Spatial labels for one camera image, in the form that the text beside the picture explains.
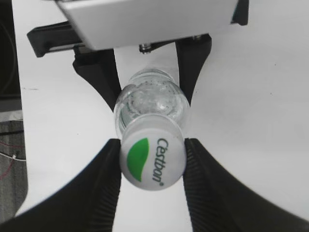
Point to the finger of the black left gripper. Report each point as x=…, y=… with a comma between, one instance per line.
x=99, y=69
x=192, y=53

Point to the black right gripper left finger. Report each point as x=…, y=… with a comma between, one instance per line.
x=86, y=204

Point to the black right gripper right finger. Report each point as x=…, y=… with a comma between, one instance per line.
x=218, y=202

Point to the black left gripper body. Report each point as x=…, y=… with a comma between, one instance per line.
x=62, y=36

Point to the clear Cestbon water bottle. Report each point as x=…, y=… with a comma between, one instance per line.
x=151, y=91

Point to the white green bottle cap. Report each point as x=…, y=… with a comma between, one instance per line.
x=152, y=155

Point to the dark equipment beside table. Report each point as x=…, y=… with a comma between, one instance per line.
x=13, y=169

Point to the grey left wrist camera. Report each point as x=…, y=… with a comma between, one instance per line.
x=104, y=24

